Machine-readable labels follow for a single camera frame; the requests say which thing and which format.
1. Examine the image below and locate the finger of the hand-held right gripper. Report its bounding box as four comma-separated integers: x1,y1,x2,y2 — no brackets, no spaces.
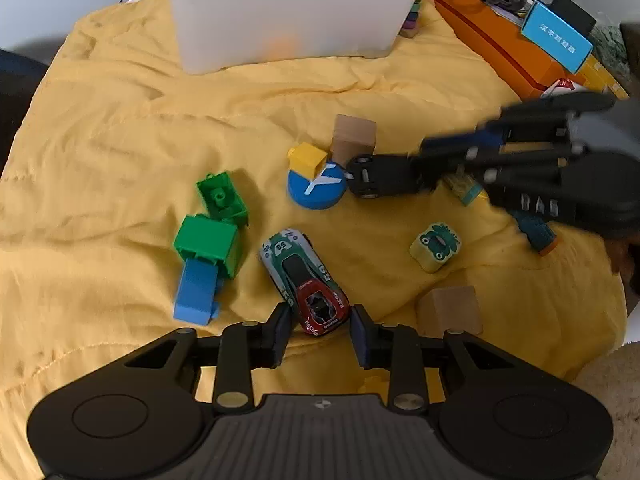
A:
409,146,577,194
419,93,617,159

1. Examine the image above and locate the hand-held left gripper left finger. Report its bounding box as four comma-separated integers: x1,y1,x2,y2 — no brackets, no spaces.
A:
122,303,294,407

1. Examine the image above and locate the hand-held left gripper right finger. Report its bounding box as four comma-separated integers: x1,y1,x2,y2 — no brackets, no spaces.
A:
350,303,517,409

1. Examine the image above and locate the green red racing toy car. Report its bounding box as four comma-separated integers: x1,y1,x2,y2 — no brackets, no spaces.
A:
260,228,350,337

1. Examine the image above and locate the black toy car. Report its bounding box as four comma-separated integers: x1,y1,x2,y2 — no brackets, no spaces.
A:
345,154,424,201

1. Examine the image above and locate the wooden cube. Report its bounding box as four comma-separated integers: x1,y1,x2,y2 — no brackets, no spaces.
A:
416,285,485,337
330,114,377,167

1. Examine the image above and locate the white plastic storage bin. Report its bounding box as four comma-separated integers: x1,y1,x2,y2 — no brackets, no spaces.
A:
150,0,444,76

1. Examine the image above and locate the frog print eraser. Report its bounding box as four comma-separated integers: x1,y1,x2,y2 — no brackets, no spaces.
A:
409,222,461,274

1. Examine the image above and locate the dark teal toy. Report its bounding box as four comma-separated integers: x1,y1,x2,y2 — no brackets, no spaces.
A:
512,210,559,257

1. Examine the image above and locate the orange box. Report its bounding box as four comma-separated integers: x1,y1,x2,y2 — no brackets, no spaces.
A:
430,0,577,102

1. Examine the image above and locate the small blue building block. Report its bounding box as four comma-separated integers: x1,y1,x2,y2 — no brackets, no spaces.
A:
173,259,224,325

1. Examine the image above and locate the yellow box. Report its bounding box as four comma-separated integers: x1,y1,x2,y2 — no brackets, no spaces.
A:
580,55,631,99

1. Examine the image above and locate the green cube building block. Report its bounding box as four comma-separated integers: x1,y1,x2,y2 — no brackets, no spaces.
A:
173,213,245,279

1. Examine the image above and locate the blue card box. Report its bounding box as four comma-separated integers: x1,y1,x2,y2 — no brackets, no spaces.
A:
520,0,594,74

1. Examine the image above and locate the blue round disc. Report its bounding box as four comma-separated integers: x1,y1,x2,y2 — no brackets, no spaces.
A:
286,162,349,210

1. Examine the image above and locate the green mesh bag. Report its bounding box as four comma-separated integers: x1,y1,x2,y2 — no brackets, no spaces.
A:
590,24,634,81

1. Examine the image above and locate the small yellow building block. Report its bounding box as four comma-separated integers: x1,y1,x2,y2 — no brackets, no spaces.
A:
288,142,329,181

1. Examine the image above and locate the green open building block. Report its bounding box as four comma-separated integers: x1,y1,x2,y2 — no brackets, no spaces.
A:
195,172,250,227

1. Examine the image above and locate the black box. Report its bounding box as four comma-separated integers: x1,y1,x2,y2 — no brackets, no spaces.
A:
550,0,599,36

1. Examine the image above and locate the beige fluffy rug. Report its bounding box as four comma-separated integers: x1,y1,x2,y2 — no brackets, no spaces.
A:
574,342,640,467

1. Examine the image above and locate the yellow blanket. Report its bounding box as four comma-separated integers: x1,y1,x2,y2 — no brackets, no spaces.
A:
0,0,629,480

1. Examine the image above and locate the dark blue mesh basket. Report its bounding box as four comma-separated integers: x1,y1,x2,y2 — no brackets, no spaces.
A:
0,49,51,176

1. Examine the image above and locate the rainbow ring stacking toy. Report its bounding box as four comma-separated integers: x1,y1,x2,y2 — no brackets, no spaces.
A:
398,0,434,40

